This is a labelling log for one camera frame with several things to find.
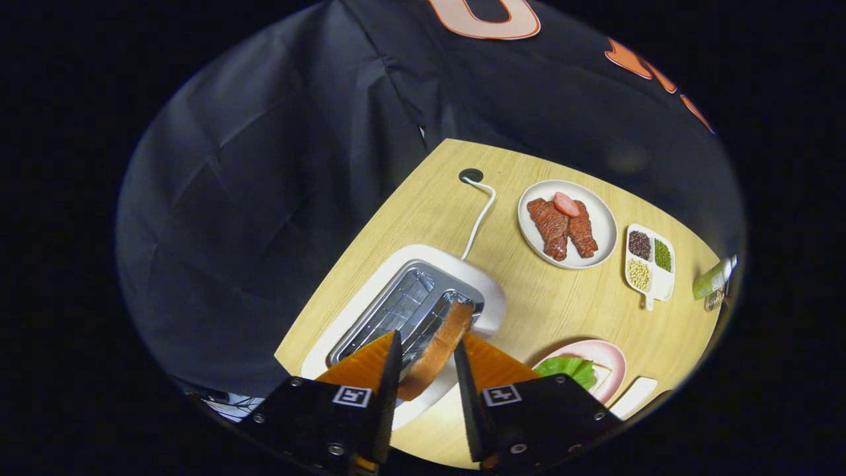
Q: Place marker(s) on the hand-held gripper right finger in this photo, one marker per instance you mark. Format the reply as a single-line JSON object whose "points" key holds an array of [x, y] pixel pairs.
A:
{"points": [[468, 403]]}

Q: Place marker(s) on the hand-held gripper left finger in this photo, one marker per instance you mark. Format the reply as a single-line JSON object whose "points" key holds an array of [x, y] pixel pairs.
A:
{"points": [[386, 396]]}

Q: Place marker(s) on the brown bread slice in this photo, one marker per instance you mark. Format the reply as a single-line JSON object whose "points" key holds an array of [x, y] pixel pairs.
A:
{"points": [[436, 350]]}

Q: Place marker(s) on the green lettuce leaf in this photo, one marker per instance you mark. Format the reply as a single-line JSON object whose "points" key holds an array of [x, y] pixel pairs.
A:
{"points": [[568, 369]]}

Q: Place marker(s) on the white toaster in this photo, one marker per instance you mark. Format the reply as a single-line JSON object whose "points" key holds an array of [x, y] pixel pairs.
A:
{"points": [[484, 291]]}

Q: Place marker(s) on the white toast slice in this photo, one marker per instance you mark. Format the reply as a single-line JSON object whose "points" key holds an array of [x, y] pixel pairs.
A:
{"points": [[601, 380]]}

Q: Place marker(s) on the pink plate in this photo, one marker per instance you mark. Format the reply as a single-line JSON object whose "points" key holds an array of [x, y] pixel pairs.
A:
{"points": [[611, 360]]}

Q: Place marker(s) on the white oval dish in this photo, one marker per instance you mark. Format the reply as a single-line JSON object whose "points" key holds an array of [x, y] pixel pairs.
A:
{"points": [[634, 396]]}

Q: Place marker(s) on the red meat slice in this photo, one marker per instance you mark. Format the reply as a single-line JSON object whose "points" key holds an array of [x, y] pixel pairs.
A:
{"points": [[550, 228], [583, 231]]}

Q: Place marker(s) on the pile of yellow soybeans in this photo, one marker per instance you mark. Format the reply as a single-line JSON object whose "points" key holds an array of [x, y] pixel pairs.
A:
{"points": [[638, 274]]}

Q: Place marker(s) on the pink sausage slice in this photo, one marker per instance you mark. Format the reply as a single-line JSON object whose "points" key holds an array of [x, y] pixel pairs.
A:
{"points": [[566, 203]]}

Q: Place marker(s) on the white divided dish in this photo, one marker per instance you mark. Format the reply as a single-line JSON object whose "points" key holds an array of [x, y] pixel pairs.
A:
{"points": [[661, 285]]}

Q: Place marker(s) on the grey round plate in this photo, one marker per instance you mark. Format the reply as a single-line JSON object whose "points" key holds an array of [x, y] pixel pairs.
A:
{"points": [[600, 218]]}

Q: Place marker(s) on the pile of dark red beans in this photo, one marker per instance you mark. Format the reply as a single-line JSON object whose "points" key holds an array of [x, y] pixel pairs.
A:
{"points": [[639, 244]]}

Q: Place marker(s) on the pile of green mung beans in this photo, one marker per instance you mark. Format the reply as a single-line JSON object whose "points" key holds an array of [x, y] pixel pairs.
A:
{"points": [[662, 254]]}

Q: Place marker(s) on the green label metal bottle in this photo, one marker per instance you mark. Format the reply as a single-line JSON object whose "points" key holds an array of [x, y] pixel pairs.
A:
{"points": [[710, 281]]}

